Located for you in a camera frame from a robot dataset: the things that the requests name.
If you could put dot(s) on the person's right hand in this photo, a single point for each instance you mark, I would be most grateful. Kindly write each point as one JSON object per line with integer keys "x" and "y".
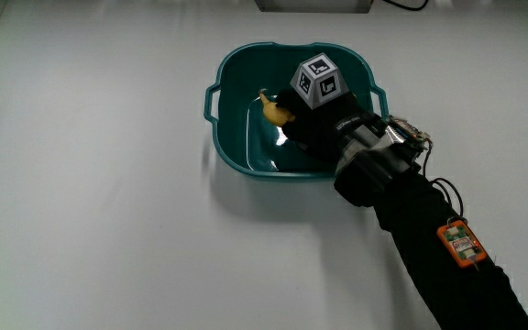
{"x": 323, "y": 124}

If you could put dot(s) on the yellow banana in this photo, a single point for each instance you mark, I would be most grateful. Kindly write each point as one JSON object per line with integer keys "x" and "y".
{"x": 275, "y": 114}

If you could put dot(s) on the teal plastic basin plate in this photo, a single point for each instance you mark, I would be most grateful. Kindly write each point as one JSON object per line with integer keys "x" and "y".
{"x": 245, "y": 78}

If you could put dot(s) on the person's right forearm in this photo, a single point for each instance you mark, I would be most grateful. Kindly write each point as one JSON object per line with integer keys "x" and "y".
{"x": 433, "y": 256}

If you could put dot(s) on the orange sensor board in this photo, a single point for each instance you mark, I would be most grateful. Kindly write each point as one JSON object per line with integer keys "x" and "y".
{"x": 462, "y": 244}

